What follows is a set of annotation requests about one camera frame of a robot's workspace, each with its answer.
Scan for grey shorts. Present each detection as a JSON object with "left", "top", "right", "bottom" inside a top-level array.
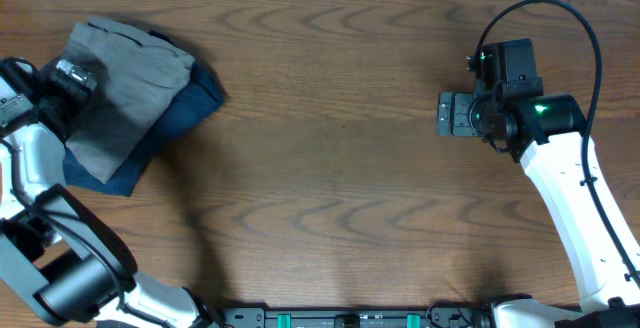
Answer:
[{"left": 61, "top": 17, "right": 195, "bottom": 183}]

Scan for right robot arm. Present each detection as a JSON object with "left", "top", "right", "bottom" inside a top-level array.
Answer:
[{"left": 437, "top": 92, "right": 639, "bottom": 327}]

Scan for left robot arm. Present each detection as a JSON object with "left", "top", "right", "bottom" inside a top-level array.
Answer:
[{"left": 1, "top": 57, "right": 224, "bottom": 327}]

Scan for folded dark blue garment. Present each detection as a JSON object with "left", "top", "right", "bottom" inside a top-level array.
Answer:
[{"left": 64, "top": 31, "right": 224, "bottom": 197}]

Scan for small black looped cable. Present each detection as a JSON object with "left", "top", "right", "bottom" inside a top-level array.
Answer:
[{"left": 424, "top": 300, "right": 476, "bottom": 328}]

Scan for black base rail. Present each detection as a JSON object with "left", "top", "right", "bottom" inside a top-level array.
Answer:
[{"left": 221, "top": 300, "right": 497, "bottom": 328}]

